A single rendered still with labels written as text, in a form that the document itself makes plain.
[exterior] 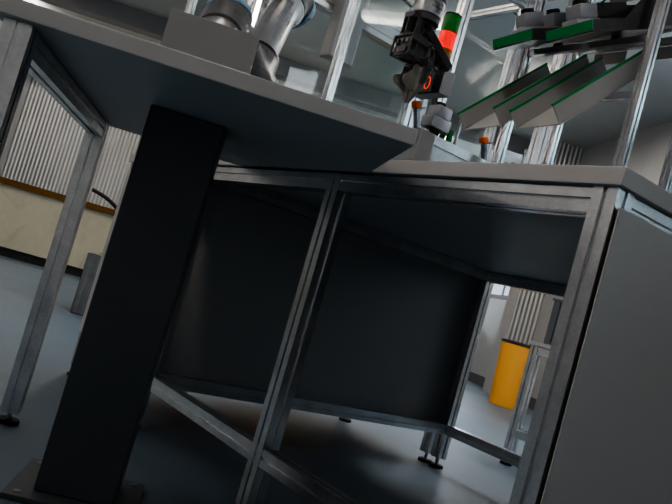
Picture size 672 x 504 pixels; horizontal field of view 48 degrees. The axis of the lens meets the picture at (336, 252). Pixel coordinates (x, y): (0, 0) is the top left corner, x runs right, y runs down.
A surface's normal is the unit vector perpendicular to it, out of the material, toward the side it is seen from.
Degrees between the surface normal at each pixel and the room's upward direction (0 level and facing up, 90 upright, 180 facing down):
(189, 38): 90
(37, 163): 90
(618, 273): 90
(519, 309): 90
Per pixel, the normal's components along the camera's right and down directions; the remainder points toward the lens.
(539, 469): -0.77, -0.26
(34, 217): 0.16, -0.01
